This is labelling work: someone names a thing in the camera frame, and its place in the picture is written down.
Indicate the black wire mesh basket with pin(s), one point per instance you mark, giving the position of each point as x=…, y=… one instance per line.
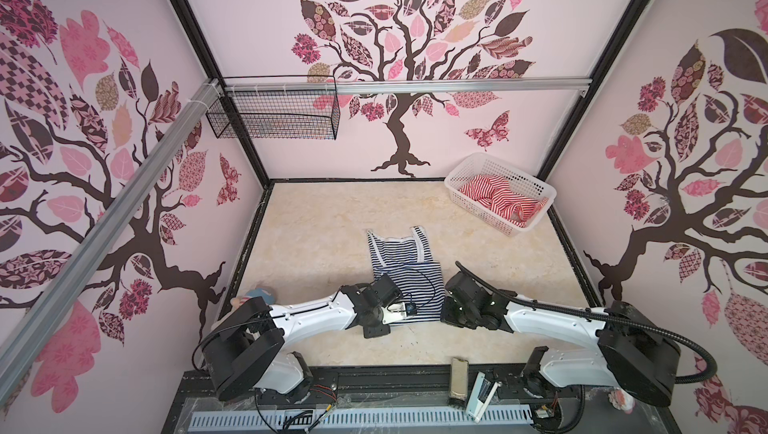
x=286, y=107

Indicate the blue white striped tank top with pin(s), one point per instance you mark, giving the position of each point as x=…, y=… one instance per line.
x=410, y=264

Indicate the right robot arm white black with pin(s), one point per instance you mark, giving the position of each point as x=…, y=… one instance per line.
x=620, y=352

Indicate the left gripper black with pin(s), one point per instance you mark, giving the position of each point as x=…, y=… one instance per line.
x=382, y=331

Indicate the aluminium rail back horizontal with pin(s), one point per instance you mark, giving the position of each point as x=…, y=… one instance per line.
x=408, y=85

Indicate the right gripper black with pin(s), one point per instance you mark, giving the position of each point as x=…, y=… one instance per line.
x=445, y=313

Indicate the small beige rectangular block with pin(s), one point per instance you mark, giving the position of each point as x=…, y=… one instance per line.
x=458, y=385

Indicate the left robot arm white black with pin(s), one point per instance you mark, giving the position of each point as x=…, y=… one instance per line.
x=251, y=347

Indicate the white slotted cable duct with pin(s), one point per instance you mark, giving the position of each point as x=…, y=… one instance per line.
x=354, y=419

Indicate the plush doll head toy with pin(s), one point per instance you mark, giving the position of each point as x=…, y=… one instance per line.
x=266, y=295

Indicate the white black handheld device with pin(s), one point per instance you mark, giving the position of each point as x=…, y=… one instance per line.
x=482, y=393

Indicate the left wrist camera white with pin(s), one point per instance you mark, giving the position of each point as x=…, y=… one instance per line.
x=399, y=311

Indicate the aluminium rail left diagonal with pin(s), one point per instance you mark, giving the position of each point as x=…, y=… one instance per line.
x=36, y=328

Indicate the white plastic laundry basket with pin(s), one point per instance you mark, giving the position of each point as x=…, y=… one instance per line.
x=521, y=183

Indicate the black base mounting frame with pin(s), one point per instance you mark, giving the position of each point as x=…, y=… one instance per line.
x=570, y=410

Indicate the red white striped tank top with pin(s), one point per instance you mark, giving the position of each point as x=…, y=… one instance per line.
x=494, y=193

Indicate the small pink white object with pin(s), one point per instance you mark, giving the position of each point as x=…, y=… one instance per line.
x=621, y=400

